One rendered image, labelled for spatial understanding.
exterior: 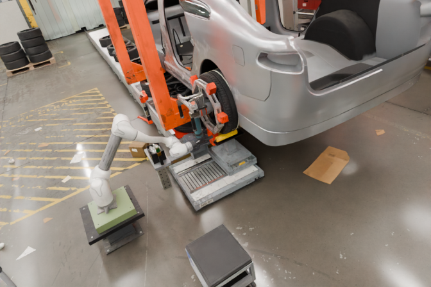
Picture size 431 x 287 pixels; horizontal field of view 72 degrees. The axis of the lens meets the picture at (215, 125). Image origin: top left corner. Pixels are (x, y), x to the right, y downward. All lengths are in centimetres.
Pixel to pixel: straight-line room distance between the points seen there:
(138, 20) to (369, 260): 282
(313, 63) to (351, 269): 199
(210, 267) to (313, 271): 81
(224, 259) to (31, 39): 958
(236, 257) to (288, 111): 110
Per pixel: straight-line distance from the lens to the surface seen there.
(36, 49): 1090
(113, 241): 309
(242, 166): 325
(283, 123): 227
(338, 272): 262
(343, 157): 355
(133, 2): 302
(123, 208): 286
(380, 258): 274
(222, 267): 224
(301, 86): 214
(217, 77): 284
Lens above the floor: 219
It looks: 30 degrees down
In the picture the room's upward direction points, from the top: 11 degrees counter-clockwise
